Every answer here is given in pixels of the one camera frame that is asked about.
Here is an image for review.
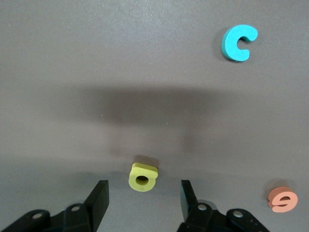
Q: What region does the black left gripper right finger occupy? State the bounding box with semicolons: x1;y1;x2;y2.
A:
178;180;271;232

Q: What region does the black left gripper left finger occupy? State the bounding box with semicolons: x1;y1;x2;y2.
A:
0;180;110;232

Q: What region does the yellow foam letter a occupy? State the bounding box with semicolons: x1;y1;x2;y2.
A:
128;162;159;193

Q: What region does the teal foam letter c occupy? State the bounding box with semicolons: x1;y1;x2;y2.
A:
220;24;258;62

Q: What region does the orange foam letter e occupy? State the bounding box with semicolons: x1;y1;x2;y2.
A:
267;186;299;213

